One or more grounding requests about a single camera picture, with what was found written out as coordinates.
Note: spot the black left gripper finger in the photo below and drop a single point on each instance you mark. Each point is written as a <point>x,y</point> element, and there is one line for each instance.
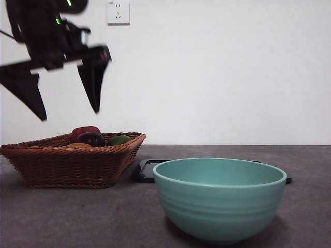
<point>23,90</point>
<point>93,82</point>

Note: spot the orange-brown kiwi fruit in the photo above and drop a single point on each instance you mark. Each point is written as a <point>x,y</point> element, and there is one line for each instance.
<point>79,145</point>

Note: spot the teal ribbed bowl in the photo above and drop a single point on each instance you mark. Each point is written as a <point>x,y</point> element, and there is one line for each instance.
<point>219,206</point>

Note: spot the red bell pepper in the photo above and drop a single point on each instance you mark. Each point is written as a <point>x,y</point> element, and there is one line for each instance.
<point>84,130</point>

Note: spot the dark purple round fruit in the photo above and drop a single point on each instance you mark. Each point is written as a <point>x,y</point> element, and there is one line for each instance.
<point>90,139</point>

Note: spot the green avocado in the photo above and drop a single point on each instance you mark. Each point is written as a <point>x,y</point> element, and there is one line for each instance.
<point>119,140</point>

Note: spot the brown wicker basket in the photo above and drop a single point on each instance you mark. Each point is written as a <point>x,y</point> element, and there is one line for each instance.
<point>72,168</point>

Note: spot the dark rectangular tray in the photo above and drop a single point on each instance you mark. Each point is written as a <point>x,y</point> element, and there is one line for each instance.
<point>144,173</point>

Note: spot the white wall socket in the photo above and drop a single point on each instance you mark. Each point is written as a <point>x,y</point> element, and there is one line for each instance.
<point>124,20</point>

